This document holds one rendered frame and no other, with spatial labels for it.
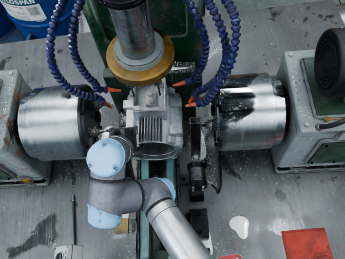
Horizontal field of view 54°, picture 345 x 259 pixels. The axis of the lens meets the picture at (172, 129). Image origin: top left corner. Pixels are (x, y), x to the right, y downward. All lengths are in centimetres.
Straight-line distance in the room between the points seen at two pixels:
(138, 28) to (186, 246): 48
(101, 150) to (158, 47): 32
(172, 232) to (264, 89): 52
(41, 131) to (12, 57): 76
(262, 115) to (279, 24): 77
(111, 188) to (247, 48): 106
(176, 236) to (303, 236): 63
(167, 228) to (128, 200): 10
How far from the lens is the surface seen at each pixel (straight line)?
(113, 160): 69
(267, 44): 163
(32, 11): 254
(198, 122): 88
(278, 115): 105
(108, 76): 112
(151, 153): 118
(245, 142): 106
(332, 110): 105
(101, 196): 74
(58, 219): 135
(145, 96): 109
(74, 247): 102
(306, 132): 102
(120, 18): 76
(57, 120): 107
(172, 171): 118
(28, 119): 111
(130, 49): 84
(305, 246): 128
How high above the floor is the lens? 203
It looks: 64 degrees down
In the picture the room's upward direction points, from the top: 9 degrees counter-clockwise
